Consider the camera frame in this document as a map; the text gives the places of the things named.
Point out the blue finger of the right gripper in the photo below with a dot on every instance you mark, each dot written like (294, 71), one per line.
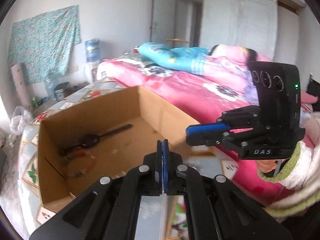
(207, 128)

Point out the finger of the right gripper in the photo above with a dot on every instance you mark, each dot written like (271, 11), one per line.
(211, 138)

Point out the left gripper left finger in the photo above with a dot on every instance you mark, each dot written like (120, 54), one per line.
(109, 208)

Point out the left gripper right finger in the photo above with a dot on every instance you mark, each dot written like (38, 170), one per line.
(215, 207)

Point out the right hand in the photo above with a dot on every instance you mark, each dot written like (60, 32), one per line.
(267, 166)

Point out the pink floral bed quilt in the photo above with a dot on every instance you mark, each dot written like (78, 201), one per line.
(203, 98)

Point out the brown cardboard box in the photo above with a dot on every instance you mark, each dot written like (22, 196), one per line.
(153, 118)

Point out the light blue blanket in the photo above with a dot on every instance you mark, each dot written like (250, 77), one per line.
(186, 59)

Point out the black watch in box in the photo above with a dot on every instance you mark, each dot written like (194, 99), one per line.
(90, 140)

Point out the white door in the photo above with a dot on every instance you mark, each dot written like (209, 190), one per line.
(162, 21)

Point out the white wardrobe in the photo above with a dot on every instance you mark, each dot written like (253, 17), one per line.
(247, 23)

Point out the white water dispenser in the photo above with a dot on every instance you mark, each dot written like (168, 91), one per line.
(90, 70)

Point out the silver rice cooker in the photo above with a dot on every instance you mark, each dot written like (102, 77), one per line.
(62, 91)

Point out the white plastic bag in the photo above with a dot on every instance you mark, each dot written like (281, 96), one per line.
(20, 118)

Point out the blue water jug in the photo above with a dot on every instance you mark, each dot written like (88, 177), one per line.
(92, 49)

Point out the pink rolled mat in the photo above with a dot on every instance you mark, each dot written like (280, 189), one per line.
(21, 89)

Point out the teal floral wall cloth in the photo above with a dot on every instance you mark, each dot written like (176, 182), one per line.
(44, 43)

